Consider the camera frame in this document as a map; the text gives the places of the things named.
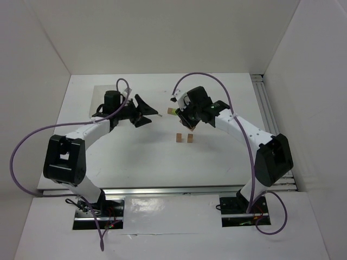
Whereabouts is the white perforated plastic box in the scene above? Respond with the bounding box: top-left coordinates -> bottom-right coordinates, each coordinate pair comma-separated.
89,84 -> 116,118

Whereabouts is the small natural wood cube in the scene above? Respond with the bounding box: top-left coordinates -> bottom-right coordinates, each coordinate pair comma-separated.
187,134 -> 194,143

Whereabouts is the long natural wood plank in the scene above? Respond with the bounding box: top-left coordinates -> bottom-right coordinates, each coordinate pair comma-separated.
180,119 -> 196,132

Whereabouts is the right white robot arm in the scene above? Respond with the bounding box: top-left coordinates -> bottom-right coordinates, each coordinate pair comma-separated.
171,86 -> 293,212

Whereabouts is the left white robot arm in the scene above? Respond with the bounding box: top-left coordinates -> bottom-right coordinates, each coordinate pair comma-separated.
43,90 -> 158,211

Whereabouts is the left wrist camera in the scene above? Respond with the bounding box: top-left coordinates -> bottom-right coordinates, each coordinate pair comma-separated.
121,88 -> 132,96

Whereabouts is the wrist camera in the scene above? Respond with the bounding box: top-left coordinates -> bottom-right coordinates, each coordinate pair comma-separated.
170,89 -> 188,106
121,88 -> 132,96

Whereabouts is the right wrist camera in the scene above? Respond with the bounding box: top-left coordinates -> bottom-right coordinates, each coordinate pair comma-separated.
170,89 -> 188,106

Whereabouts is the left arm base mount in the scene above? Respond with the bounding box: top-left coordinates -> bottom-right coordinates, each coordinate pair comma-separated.
65,198 -> 125,230

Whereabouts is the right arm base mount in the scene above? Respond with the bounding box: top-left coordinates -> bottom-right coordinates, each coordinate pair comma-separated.
215,197 -> 271,228

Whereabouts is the front aluminium rail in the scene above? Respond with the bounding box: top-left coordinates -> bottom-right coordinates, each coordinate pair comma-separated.
43,183 -> 298,197

